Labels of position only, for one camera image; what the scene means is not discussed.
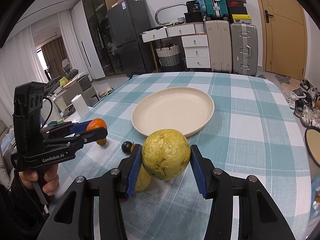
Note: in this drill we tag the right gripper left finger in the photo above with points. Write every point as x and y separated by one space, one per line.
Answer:
130 169

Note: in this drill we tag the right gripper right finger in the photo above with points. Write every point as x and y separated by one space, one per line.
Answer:
202 172

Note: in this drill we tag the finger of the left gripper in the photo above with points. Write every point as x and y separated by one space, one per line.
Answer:
65 129
80 136

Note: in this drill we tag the orange tangerine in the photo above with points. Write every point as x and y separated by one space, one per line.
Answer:
98 123

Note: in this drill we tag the yellow pear-like fruit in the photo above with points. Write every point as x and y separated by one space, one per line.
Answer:
143 180

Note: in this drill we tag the dark purple plum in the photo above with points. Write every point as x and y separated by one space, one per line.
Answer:
126 147

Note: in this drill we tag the yellow-green guava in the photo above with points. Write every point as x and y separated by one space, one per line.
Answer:
165 154

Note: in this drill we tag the cream round plate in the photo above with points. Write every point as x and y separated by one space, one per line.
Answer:
184 109

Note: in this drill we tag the person's left hand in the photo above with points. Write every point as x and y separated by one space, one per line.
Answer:
50 176

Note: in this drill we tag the white cylinder bin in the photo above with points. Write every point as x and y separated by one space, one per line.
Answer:
80 105

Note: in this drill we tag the teal plaid tablecloth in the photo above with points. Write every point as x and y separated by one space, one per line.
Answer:
252 131

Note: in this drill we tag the woven laundry basket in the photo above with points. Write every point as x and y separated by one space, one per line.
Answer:
169 55

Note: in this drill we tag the black refrigerator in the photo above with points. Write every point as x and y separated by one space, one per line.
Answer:
128 20

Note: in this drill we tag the white drawer desk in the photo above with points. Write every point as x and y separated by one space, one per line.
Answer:
194 41

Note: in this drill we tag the beige suitcase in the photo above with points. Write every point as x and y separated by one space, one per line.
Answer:
219 43

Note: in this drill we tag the silver suitcase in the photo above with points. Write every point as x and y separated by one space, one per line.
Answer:
244 39

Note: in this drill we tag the wooden door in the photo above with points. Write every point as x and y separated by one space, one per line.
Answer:
284 37

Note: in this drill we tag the yellow black box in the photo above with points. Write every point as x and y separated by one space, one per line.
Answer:
242 18

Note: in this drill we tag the black shoe boxes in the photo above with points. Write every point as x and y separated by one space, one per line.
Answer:
237 7

